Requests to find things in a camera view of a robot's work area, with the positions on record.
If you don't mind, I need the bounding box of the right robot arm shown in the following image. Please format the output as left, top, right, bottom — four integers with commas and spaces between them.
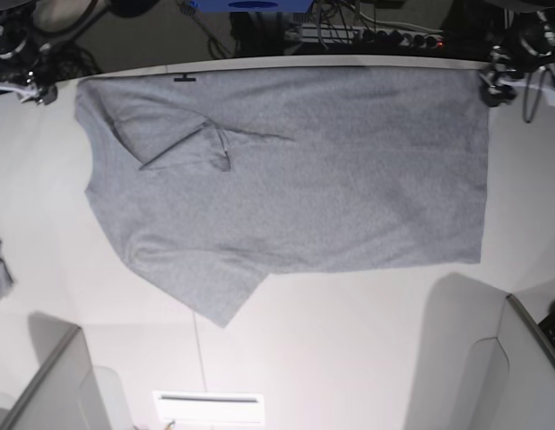
0, 1, 101, 105

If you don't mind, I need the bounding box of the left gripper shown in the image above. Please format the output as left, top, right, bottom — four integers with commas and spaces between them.
478, 44, 535, 108

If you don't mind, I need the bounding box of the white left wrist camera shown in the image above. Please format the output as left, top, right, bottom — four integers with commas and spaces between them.
512, 71, 555, 108

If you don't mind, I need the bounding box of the blue box at top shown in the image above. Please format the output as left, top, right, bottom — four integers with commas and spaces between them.
189, 0, 313, 13

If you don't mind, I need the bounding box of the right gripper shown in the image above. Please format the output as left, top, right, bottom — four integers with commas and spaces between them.
0, 53, 58, 106

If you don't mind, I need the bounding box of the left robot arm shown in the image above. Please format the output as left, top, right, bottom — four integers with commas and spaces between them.
479, 1, 555, 108

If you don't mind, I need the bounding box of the grey T-shirt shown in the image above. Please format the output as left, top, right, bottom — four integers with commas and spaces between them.
75, 67, 489, 327

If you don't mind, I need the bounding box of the black power strip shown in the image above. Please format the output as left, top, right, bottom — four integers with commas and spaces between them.
356, 29, 444, 49

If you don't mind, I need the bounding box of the grey partition right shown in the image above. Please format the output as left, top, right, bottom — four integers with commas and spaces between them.
448, 295, 555, 430

